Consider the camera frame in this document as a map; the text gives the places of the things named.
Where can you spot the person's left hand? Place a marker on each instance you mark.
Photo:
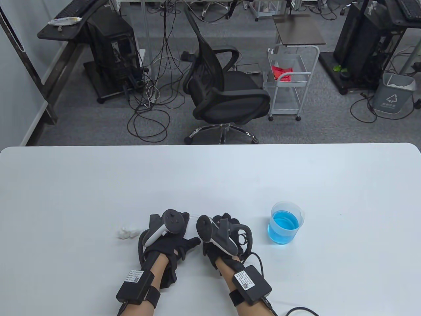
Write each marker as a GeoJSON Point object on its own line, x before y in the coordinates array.
{"type": "Point", "coordinates": [164, 245]}

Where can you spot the person's right hand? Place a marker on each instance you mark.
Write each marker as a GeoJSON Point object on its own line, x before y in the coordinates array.
{"type": "Point", "coordinates": [245, 235]}

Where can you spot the person's left thumb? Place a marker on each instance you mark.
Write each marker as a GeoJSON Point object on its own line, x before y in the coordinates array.
{"type": "Point", "coordinates": [192, 242]}

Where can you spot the person's right fingers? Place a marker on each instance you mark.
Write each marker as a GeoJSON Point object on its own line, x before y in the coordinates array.
{"type": "Point", "coordinates": [227, 218]}

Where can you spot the small white round container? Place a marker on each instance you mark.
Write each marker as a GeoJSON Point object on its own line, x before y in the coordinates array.
{"type": "Point", "coordinates": [190, 227]}

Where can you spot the person's right forearm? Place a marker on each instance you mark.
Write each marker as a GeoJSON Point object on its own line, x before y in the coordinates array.
{"type": "Point", "coordinates": [227, 273]}

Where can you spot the person's left forearm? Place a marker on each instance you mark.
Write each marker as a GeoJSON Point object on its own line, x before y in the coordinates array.
{"type": "Point", "coordinates": [158, 268]}

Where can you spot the white black glove-mounted controller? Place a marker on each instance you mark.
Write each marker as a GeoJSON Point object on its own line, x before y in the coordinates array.
{"type": "Point", "coordinates": [169, 222]}
{"type": "Point", "coordinates": [217, 235]}

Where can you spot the blue liquid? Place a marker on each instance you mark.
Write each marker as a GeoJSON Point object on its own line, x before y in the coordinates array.
{"type": "Point", "coordinates": [283, 228]}

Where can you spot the clear plastic beaker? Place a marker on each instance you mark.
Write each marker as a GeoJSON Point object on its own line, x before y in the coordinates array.
{"type": "Point", "coordinates": [285, 222]}

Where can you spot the crumpled white tissue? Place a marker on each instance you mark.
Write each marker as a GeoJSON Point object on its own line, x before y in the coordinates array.
{"type": "Point", "coordinates": [127, 232]}

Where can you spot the black wrist sensor box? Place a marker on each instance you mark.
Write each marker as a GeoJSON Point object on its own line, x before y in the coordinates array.
{"type": "Point", "coordinates": [252, 284]}
{"type": "Point", "coordinates": [135, 287]}

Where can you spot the black mesh office chair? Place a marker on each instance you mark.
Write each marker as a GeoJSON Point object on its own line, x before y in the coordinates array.
{"type": "Point", "coordinates": [227, 89]}

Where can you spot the flat dark grey laptop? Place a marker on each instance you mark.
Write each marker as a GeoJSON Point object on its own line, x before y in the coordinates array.
{"type": "Point", "coordinates": [247, 68]}

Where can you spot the red crumpled item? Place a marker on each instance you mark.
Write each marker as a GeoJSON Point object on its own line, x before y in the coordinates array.
{"type": "Point", "coordinates": [282, 73]}

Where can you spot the green small object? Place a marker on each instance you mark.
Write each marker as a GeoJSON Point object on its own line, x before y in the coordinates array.
{"type": "Point", "coordinates": [338, 68]}

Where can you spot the dark brown side table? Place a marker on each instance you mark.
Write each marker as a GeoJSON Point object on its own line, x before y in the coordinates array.
{"type": "Point", "coordinates": [297, 29]}

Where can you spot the black computer tower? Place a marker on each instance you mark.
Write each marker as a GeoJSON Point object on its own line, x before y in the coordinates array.
{"type": "Point", "coordinates": [113, 49]}
{"type": "Point", "coordinates": [365, 36]}

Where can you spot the grey recycling trash bin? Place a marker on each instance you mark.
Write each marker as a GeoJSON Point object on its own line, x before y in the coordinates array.
{"type": "Point", "coordinates": [393, 95]}

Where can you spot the small white trolley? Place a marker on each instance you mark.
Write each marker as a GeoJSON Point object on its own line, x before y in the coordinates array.
{"type": "Point", "coordinates": [268, 8]}

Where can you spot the white plastic packet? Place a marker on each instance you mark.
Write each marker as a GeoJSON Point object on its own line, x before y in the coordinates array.
{"type": "Point", "coordinates": [64, 20]}

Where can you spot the black keyboard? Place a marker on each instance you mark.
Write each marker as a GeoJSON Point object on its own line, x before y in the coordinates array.
{"type": "Point", "coordinates": [74, 8]}
{"type": "Point", "coordinates": [409, 10]}

